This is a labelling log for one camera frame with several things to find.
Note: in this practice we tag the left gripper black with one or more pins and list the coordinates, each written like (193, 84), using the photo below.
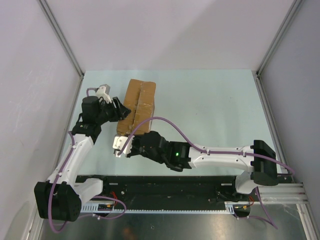
(118, 114)

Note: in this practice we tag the right aluminium frame post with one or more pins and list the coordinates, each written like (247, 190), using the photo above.
(280, 34)

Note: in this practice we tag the left aluminium frame post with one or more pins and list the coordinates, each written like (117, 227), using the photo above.
(52, 20)

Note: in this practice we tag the white slotted cable duct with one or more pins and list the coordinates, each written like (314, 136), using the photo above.
(228, 208)

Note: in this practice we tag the aluminium frame post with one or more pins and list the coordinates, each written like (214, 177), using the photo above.
(52, 20)
(280, 34)

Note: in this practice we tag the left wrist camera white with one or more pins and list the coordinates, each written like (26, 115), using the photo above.
(103, 92)

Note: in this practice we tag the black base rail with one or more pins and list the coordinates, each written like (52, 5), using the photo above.
(172, 192)

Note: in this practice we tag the brown cardboard express box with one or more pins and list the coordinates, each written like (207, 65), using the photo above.
(140, 99)

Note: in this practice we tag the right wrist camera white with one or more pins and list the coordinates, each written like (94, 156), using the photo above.
(122, 146)

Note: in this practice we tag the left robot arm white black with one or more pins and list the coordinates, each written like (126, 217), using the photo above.
(59, 198)

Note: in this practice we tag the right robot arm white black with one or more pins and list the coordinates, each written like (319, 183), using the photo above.
(257, 161)

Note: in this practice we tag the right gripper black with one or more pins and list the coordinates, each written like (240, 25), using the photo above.
(136, 138)

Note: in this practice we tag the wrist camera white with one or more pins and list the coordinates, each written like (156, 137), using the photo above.
(103, 92)
(122, 146)

